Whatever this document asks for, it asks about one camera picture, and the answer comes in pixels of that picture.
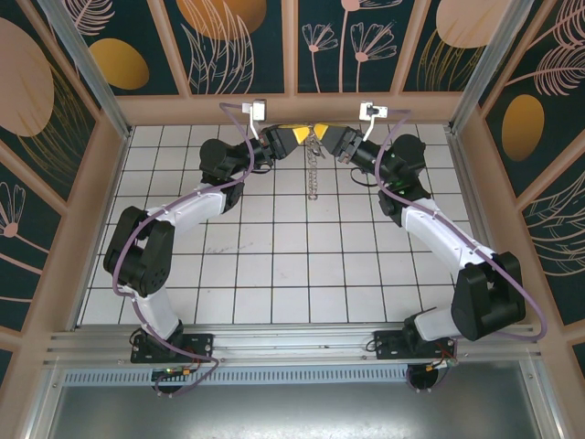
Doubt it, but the silver keyring chain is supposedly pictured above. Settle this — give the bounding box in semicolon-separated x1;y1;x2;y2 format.
304;122;324;201

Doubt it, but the small controller board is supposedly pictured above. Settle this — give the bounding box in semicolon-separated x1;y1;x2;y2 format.
424;356;459;372
153;365;194;380

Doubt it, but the galvanised metal sheet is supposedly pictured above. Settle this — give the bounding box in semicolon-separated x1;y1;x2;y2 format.
27;365;568;439

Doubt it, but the aluminium corner post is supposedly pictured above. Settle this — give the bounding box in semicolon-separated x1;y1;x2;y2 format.
447;0;546;134
36;0;134;141

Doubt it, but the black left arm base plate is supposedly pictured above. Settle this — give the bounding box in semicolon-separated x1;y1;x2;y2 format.
130;332;216;365

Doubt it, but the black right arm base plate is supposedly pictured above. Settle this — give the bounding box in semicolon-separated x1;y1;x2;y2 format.
373;329;459;363

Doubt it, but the aluminium mounting rail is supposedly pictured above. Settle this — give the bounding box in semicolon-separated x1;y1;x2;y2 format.
43;323;548;367

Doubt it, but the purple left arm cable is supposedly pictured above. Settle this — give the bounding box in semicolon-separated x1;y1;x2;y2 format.
112;102;257;398

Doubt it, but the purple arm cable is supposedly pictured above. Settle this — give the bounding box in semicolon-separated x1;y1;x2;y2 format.
374;107;549;394
112;102;257;398

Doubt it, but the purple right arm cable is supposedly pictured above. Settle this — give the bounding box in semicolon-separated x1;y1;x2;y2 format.
374;107;549;394

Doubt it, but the perforated metal cable tray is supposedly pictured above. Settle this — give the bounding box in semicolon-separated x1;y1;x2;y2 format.
61;369;527;386

